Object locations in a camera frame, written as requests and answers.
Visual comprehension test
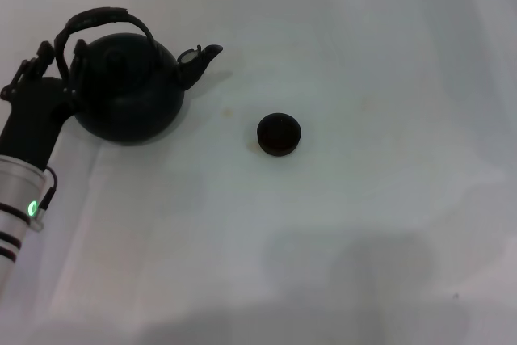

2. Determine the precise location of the thin black left wrist cable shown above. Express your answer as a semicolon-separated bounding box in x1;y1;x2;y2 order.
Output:
38;166;58;217

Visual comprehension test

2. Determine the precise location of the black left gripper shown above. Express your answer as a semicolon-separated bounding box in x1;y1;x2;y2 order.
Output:
0;39;88;170

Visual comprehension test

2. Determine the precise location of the small dark teacup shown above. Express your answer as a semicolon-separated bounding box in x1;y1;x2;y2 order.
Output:
256;112;302;157

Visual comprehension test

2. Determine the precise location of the black round teapot with handle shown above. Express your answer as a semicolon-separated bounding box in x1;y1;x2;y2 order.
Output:
53;6;225;146

